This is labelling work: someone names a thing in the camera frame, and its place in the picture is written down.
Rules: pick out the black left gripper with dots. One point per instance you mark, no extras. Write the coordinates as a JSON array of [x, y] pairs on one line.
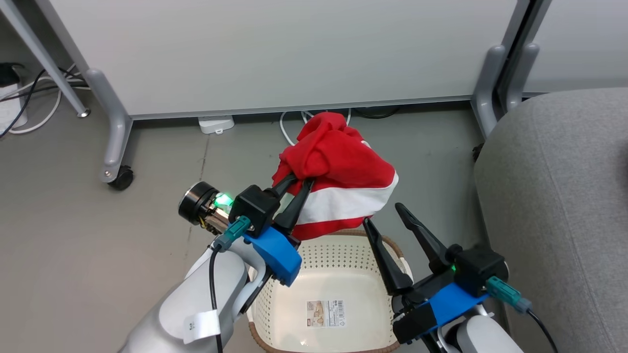
[[196, 203]]

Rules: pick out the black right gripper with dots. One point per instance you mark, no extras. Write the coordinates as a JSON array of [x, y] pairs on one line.
[[411, 326]]

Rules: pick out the red and white cloth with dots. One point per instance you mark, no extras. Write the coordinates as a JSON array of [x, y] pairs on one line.
[[338, 157]]

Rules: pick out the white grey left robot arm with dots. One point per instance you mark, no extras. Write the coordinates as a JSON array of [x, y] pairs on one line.
[[196, 294]]

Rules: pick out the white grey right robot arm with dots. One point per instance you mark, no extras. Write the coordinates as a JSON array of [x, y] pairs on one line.
[[485, 338]]

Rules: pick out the grey fabric sofa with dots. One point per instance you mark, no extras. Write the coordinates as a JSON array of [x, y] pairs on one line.
[[564, 196]]

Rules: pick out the cream perforated laundry basket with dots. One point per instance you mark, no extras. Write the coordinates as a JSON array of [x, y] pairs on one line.
[[338, 274]]

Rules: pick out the printed barcode sticker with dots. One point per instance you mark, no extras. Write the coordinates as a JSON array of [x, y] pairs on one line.
[[326, 314]]

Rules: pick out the black caster wheel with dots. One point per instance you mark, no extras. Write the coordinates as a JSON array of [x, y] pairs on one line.
[[478, 151], [122, 179]]

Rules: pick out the large white partition panel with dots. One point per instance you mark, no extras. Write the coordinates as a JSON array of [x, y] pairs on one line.
[[294, 49]]

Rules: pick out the white label tag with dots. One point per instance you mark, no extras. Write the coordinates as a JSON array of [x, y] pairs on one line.
[[201, 326]]

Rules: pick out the grey partition leg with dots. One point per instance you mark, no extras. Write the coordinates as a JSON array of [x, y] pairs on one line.
[[488, 83], [522, 68], [115, 127]]

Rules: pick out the small white partition panel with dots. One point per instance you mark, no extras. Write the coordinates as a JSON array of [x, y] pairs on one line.
[[579, 39]]

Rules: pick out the white power strip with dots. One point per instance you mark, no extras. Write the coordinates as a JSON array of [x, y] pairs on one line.
[[10, 110]]

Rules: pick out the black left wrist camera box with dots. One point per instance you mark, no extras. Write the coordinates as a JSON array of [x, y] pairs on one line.
[[252, 206]]

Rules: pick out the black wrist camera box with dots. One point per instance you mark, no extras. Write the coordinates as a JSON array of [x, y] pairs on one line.
[[252, 206], [483, 269]]

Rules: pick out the blue left camera mount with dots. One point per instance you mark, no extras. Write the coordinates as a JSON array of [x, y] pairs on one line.
[[274, 255]]

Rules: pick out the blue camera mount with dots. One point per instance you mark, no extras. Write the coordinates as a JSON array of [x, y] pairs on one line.
[[451, 304], [274, 255]]

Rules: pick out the blue right camera mount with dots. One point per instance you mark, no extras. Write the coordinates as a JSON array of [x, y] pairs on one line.
[[451, 304]]

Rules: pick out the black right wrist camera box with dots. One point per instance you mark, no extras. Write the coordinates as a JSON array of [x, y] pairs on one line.
[[483, 269]]

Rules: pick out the white wall adapter box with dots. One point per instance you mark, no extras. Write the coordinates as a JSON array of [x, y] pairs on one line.
[[216, 123]]

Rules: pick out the grey metal desk frame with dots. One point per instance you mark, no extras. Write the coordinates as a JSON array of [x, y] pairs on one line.
[[44, 54]]

